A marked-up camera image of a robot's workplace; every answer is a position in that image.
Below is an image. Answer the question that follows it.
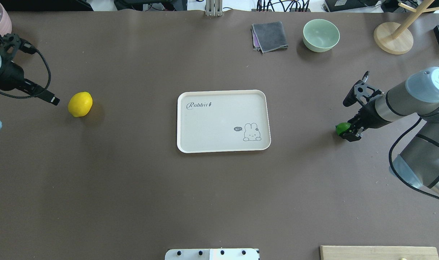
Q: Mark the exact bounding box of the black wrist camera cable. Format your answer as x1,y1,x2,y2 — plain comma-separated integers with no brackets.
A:
0,43,52,99

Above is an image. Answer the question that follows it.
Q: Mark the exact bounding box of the yellow lemon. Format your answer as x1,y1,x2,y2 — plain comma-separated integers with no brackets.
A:
68,92,93,117

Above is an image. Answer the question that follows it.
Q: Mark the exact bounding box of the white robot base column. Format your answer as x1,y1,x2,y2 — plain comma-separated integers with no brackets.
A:
165,248,260,260

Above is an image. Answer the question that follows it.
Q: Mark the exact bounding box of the wooden cutting board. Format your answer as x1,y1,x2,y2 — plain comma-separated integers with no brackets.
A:
320,246,439,260

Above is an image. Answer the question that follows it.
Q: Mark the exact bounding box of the grey folded cloth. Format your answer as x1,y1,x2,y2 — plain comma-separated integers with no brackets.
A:
251,21,288,53

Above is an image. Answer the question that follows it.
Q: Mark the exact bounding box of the white rabbit tray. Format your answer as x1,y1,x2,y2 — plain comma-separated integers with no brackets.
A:
177,90,272,153

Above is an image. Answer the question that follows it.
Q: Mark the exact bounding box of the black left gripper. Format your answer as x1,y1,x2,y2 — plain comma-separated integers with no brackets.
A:
0,33,60,106

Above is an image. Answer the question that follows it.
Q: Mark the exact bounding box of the green lime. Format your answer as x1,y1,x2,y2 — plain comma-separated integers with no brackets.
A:
335,122,351,135

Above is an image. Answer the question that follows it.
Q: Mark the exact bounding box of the aluminium frame post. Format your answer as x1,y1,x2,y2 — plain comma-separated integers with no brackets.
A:
205,0,223,17

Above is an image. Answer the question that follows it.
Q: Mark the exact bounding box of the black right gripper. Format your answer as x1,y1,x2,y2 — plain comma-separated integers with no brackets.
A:
339,71,384,142

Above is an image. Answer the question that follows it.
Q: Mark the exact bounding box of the wooden mug tree stand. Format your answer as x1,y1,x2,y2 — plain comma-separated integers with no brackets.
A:
373,0,439,55

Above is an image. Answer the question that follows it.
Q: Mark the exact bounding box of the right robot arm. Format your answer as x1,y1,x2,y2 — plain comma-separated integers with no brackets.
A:
336,66,439,200

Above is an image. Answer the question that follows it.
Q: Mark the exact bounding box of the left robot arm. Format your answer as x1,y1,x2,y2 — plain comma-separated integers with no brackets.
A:
0,33,60,106

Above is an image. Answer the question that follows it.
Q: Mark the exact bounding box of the green ceramic bowl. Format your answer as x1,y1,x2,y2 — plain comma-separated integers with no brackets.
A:
302,19,340,53

